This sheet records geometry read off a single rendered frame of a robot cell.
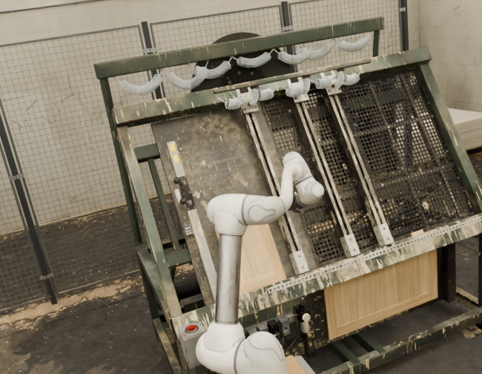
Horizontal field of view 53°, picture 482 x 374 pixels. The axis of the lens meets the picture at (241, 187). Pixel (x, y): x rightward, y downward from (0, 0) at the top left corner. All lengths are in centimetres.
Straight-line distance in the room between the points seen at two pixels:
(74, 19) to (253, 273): 524
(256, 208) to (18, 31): 574
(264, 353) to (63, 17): 599
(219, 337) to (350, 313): 148
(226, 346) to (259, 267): 81
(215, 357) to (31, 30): 586
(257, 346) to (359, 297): 150
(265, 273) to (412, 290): 125
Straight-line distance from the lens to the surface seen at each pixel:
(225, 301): 212
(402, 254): 317
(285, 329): 277
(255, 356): 203
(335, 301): 332
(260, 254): 283
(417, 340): 358
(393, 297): 359
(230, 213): 207
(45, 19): 731
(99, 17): 733
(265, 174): 289
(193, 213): 277
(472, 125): 770
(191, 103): 292
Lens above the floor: 229
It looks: 18 degrees down
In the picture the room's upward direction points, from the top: 9 degrees counter-clockwise
